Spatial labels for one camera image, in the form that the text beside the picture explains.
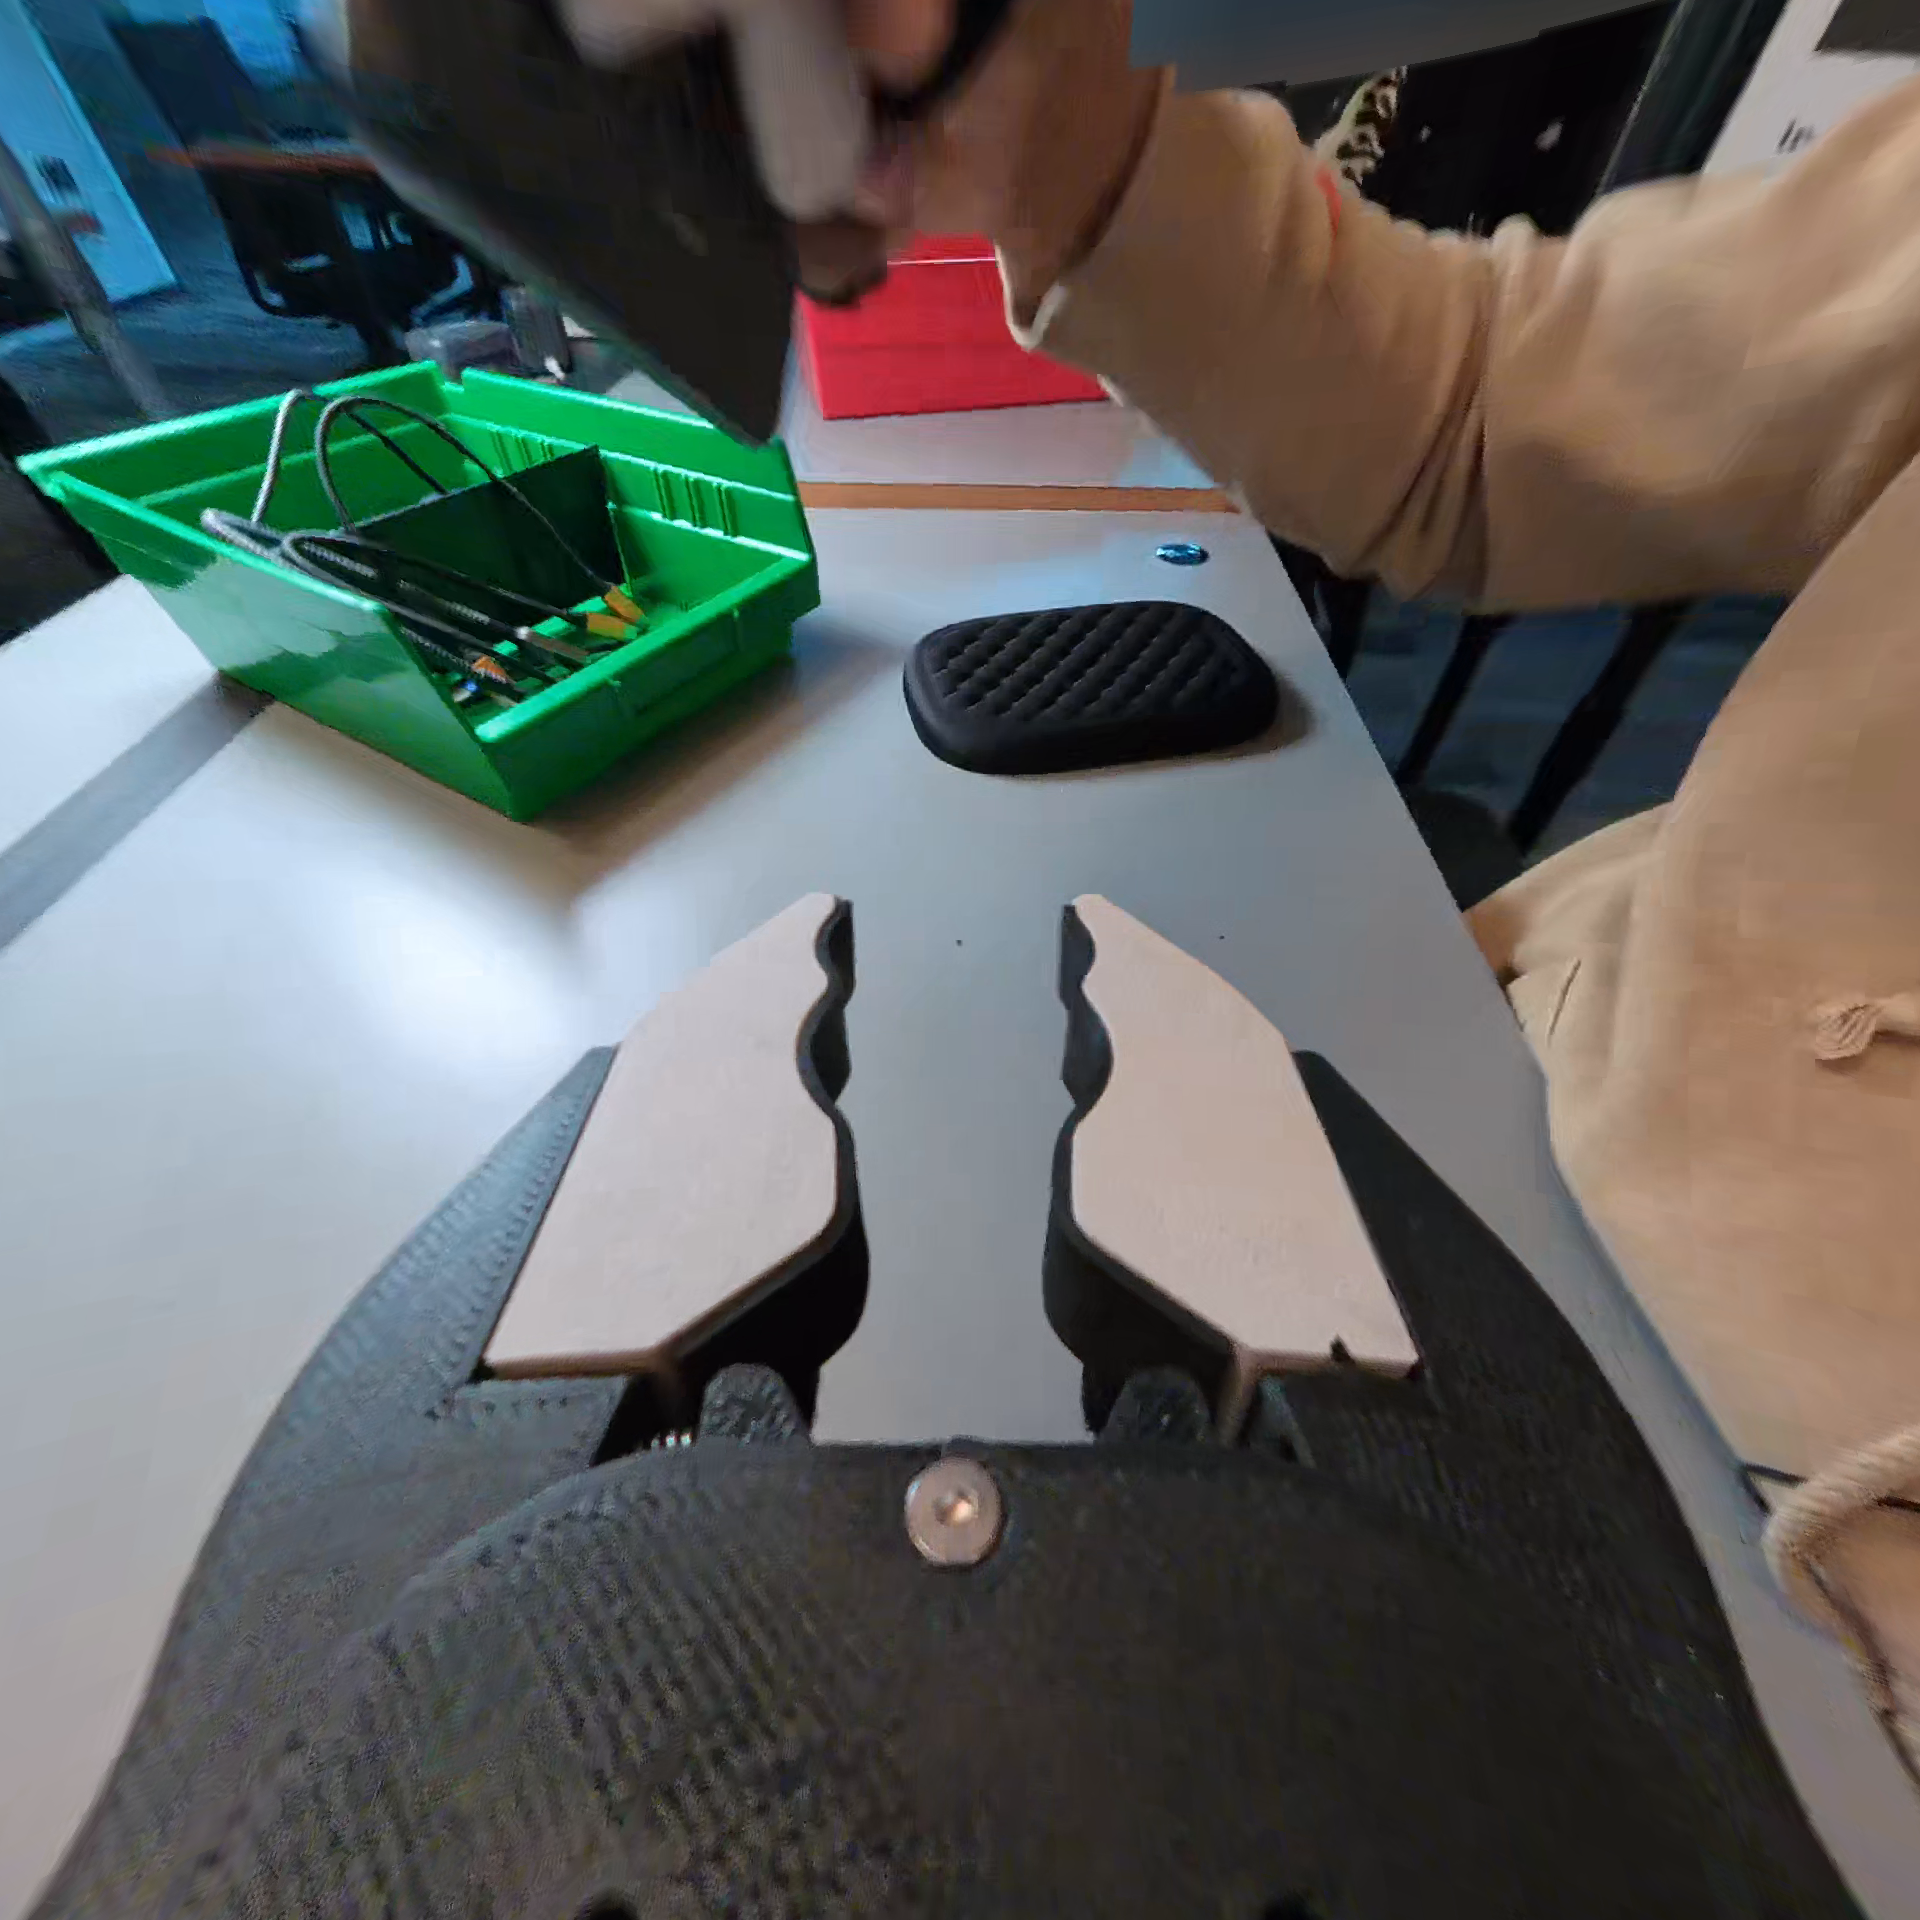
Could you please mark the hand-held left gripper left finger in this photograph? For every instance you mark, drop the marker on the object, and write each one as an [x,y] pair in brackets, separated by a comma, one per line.
[674,1170]

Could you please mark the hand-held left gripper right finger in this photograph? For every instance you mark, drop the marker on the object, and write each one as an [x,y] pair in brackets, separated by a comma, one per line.
[1230,1184]

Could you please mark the black usb hub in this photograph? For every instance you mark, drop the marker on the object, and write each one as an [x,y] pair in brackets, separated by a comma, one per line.
[598,195]

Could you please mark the green plastic bin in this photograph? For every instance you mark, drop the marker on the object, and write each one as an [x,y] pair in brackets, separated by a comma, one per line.
[300,660]

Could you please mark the person's right forearm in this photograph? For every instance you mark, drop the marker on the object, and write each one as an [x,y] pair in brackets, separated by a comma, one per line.
[1425,375]

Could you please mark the person's right hand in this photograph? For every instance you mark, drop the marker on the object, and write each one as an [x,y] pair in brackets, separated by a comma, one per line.
[1036,165]

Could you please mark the red plastic bin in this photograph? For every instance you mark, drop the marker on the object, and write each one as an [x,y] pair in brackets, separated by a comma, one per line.
[930,352]

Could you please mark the small grey box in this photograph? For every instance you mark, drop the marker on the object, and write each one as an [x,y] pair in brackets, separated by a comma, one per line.
[533,322]

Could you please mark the black bin divider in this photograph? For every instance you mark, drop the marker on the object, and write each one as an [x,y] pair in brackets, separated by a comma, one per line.
[510,524]

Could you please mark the person's torso beige hoodie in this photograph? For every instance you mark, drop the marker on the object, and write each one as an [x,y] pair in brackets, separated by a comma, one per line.
[1723,1124]

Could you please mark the wooden office desk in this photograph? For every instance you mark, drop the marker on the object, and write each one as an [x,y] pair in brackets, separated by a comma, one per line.
[300,159]

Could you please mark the black wrist rest pad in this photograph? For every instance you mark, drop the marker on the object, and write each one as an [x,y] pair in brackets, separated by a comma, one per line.
[1089,690]

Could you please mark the black white tag sign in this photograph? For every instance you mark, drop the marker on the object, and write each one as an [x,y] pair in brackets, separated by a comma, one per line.
[1800,105]

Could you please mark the grey metal post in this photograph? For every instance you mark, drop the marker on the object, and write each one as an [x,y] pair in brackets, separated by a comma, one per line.
[76,284]

